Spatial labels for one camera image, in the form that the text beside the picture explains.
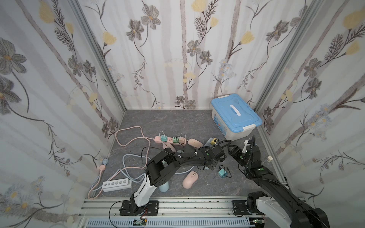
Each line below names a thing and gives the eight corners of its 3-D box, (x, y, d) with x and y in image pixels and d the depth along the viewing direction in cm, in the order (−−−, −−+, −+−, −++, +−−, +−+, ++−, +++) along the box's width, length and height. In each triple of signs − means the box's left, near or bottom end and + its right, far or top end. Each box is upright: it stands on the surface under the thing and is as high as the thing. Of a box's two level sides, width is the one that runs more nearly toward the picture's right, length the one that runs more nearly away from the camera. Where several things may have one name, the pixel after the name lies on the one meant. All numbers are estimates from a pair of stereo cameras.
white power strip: (104, 192, 81) (101, 190, 77) (106, 184, 84) (103, 181, 80) (131, 188, 83) (128, 186, 79) (132, 180, 85) (129, 177, 82)
